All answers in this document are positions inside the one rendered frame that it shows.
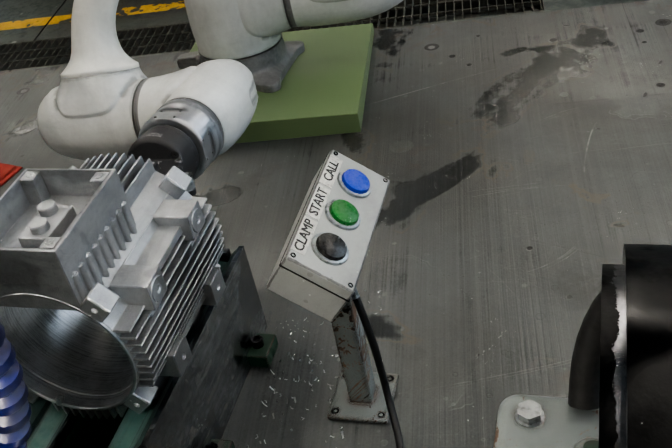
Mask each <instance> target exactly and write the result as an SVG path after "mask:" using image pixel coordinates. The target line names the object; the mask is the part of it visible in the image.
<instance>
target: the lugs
mask: <svg viewBox="0 0 672 448"><path fill-rule="evenodd" d="M191 182H192V178H191V177H190V176H188V175H187V174H185V173H184V172H183V171H181V170H180V169H178V168H177V167H175V166H173V167H172V168H171V169H170V170H169V171H168V173H167V174H166V175H165V177H164V178H163V180H162V181H161V183H160V184H159V186H158V187H159V188H160V189H162V190H163V191H165V192H166V193H168V194H169V195H171V196H172V197H173V198H175V199H176V200H179V199H180V197H181V196H182V195H183V194H184V192H185V191H186V190H187V188H188V187H189V185H190V183H191ZM119 299H120V296H119V295H117V294H116V293H114V292H112V291H111V290H109V289H108V288H106V287H105V286H103V285H102V284H100V283H98V282H97V283H96V284H95V285H94V286H93V287H92V289H91V290H90V291H89V293H88V295H87V296H86V298H85V299H84V300H83V302H82V303H81V305H80V308H79V309H80V310H81V311H83V312H84V313H86V314H88V315H89V316H91V317H92V318H94V319H95V320H97V321H98V322H100V323H102V322H104V320H105V319H106V318H107V317H108V316H109V314H110V313H111V312H112V310H113V309H114V307H115V305H116V304H117V302H118V300H119ZM157 391H158V387H157V386H155V385H154V387H138V388H137V390H136V391H135V393H133V394H132V395H131V397H130V398H129V399H128V400H127V401H126V402H124V403H123V404H124V405H125V406H127V407H128V408H130V409H132V410H133V411H135V412H136V413H138V414H141V413H142V412H143V411H144V410H145V409H146V408H147V407H148V406H149V405H150V404H151V402H152V400H153V398H154V397H155V395H156V393H157ZM28 394H29V395H28V397H27V399H28V401H29V402H30V403H32V404H33V403H35V402H36V400H37V399H38V398H39V396H37V395H36V394H34V393H32V392H30V391H29V390H28Z"/></svg>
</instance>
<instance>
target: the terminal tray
mask: <svg viewBox="0 0 672 448"><path fill-rule="evenodd" d="M28 173H34V176H32V177H30V178H26V177H25V176H26V175H27V174H28ZM99 173H103V174H104V176H103V177H102V178H99V179H96V178H95V176H96V175H97V174H99ZM128 202H129V201H128V199H127V196H126V194H125V191H124V188H123V186H122V183H121V181H120V178H119V175H118V173H117V170H116V169H38V168H26V169H25V170H24V171H23V172H22V173H21V174H20V176H19V177H18V178H17V179H16V180H15V181H14V182H13V184H12V185H11V186H10V187H9V188H8V189H7V190H6V192H5V193H4V194H3V195H2V196H1V197H0V297H2V296H6V295H10V294H35V295H41V296H46V297H50V298H53V299H57V300H60V301H62V302H65V303H67V304H70V305H72V306H74V307H76V308H78V309H79V308H80V305H81V303H82V302H83V300H84V299H85V298H86V296H87V295H88V293H89V291H90V290H91V289H92V287H93V286H94V285H95V284H96V283H97V282H98V283H100V284H102V285H104V283H103V281H102V277H109V276H110V274H109V272H108V268H115V263H114V261H113V260H114V259H117V260H119V259H121V255H120V253H119V251H120V250H122V251H126V250H127V248H126V245H125V242H132V238H131V236H130V234H131V233H132V234H137V229H136V222H135V220H134V217H133V215H132V212H131V209H130V207H129V204H128ZM49 239H54V243H53V244H51V245H48V246H47V245H45V242H46V241H47V240H49ZM0 306H4V307H21V308H38V309H54V310H71V311H77V310H75V309H72V308H70V307H68V306H66V305H63V304H61V303H58V302H55V301H51V300H48V299H43V298H38V297H30V296H18V297H10V298H6V299H3V300H1V301H0Z"/></svg>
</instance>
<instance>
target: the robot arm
mask: <svg viewBox="0 0 672 448"><path fill-rule="evenodd" d="M402 1H403V0H184V3H185V7H186V12H187V16H188V20H189V23H190V27H191V30H192V33H193V36H194V38H195V41H196V44H197V47H198V51H194V52H189V53H185V54H181V55H179V56H178V61H177V64H178V67H179V68H180V69H182V70H179V71H176V72H173V73H170V74H166V75H162V76H157V77H151V78H147V77H146V76H145V75H144V73H143V72H142V71H141V69H140V66H139V62H137V61H135V60H133V59H132V58H131V57H129V56H128V55H127V54H126V53H125V52H124V51H123V49H122V47H121V45H120V43H119V40H118V37H117V32H116V22H115V21H116V11H117V6H118V2H119V0H74V2H73V8H72V18H71V57H70V61H69V63H68V65H67V67H66V68H65V70H64V71H63V72H62V73H61V74H60V76H61V82H60V85H59V86H58V87H55V88H53V89H52V90H51V91H50V92H49V93H48V94H47V95H46V96H45V98H44V99H43V101H42V102H41V104H40V106H39V108H38V114H37V124H38V128H39V132H40V134H41V136H42V138H43V139H44V140H45V142H46V143H47V144H48V145H49V147H50V148H51V149H53V150H54V151H56V152H57V153H59V154H61V155H64V156H67V157H70V158H73V159H79V160H85V161H86V160H87V158H89V159H90V160H91V159H92V158H93V157H94V156H96V158H98V157H99V156H100V155H101V154H103V156H104V158H105V156H106V155H107V154H108V153H110V155H111V157H113V155H114V154H115V153H118V156H119V158H120V157H121V155H122V154H123V153H125V154H126V156H127V159H128V158H129V157H130V155H131V154H133V155H134V157H135V160H137V159H138V157H139V156H142V158H143V161H144V163H145V162H146V161H147V160H148V158H150V160H151V162H152V164H153V166H154V169H155V171H157V172H159V173H161V174H163V175H166V174H167V173H168V171H169V170H170V169H171V168H172V167H173V166H175V167H177V168H178V169H180V170H181V171H183V172H184V173H185V174H187V175H188V176H190V177H191V178H192V182H191V183H190V185H189V187H188V188H187V190H186V191H187V192H188V193H189V194H190V195H191V196H194V195H195V194H196V193H197V192H196V187H195V183H194V180H195V179H197V178H198V177H200V176H201V175H202V174H203V172H204V171H205V170H206V169H207V167H208V166H209V165H210V164H211V163H212V162H213V161H214V160H215V159H216V158H217V156H218V155H221V154H223V153H224V152H226V151H227V150H228V149H229V148H230V147H231V146H233V145H234V144H235V143H236V141H237V140H238V139H239V138H240V137H241V136H242V134H243V133H244V132H245V130H246V128H247V127H248V125H249V124H250V122H251V119H252V117H253V115H254V112H255V110H256V107H257V102H258V94H257V91H258V92H265V93H273V92H276V91H278V90H280V89H281V83H282V80H283V79H284V77H285V75H286V74H287V72H288V71H289V69H290V68H291V66H292V64H293V63H294V61H295V60H296V58H297V57H298V56H299V55H300V54H301V53H303V52H304V51H305V47H304V43H303V42H302V41H284V40H283V37H282V32H284V31H286V30H288V29H291V28H294V27H306V26H323V25H331V24H339V23H345V22H351V21H356V20H361V19H365V18H370V17H373V16H376V15H379V14H381V13H383V12H385V11H387V10H389V9H391V8H393V7H395V6H396V5H398V4H399V3H400V2H402Z"/></svg>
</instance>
